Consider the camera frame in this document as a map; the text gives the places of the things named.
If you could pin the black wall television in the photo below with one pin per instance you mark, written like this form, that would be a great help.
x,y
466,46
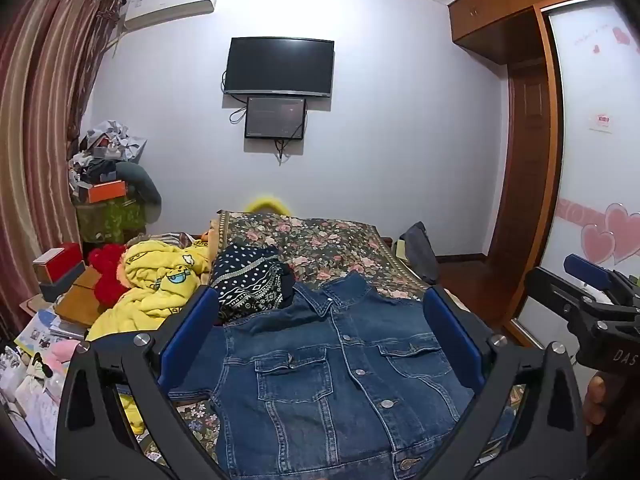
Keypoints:
x,y
280,65

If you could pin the striped brown curtain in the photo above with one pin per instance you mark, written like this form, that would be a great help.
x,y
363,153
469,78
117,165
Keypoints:
x,y
45,135

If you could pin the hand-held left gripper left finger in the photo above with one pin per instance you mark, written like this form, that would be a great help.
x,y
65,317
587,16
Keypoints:
x,y
192,330

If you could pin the pile of clutter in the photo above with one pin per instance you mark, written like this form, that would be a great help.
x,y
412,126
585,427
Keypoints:
x,y
107,145

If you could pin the dark grey cushion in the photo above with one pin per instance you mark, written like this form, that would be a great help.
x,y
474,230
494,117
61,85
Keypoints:
x,y
142,180

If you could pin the white air conditioner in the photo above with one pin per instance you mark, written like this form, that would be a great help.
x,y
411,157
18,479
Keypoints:
x,y
170,5

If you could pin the pile of papers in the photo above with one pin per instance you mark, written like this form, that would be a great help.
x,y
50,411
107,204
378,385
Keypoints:
x,y
35,360

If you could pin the floral bed cover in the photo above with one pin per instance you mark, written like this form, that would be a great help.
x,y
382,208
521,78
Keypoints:
x,y
325,240

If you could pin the orange box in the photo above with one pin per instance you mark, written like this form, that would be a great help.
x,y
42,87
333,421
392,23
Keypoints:
x,y
102,191

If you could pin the red plush toy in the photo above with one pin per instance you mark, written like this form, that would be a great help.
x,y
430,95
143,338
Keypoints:
x,y
107,280

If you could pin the wooden wardrobe frame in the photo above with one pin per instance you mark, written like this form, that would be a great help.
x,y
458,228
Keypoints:
x,y
525,185

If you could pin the red white door sticker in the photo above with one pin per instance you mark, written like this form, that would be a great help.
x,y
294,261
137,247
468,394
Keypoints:
x,y
601,122

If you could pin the brown cardboard box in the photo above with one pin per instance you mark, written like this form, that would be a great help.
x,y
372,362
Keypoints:
x,y
80,305

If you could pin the wooden overhead cabinet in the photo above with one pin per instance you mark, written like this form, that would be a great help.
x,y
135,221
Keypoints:
x,y
500,15

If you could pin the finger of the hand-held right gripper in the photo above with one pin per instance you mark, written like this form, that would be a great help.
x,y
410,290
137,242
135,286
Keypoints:
x,y
587,267
550,285

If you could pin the red box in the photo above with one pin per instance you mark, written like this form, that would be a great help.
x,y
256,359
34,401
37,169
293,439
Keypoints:
x,y
60,260

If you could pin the green patterned cloth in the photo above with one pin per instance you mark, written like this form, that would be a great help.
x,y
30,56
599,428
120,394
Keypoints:
x,y
112,220

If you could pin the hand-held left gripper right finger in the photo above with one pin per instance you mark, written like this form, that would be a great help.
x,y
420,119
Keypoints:
x,y
450,330

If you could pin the yellow curved object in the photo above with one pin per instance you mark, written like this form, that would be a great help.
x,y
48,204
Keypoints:
x,y
267,205

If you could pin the small black wall monitor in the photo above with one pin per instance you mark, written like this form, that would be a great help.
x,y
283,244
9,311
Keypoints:
x,y
275,117

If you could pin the yellow cartoon print garment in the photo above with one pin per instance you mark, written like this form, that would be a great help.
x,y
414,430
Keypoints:
x,y
150,290

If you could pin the grey bag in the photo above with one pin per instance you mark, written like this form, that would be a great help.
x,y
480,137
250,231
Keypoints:
x,y
420,252

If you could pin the navy patterned garment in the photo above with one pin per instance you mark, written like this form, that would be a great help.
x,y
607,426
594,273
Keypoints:
x,y
245,280

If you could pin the grey box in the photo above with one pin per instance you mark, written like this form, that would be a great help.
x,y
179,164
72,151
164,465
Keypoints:
x,y
62,285

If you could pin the blue denim jacket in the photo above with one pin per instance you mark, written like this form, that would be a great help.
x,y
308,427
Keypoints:
x,y
325,385

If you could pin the person's right hand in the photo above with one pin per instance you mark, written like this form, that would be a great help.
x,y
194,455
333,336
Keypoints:
x,y
596,400

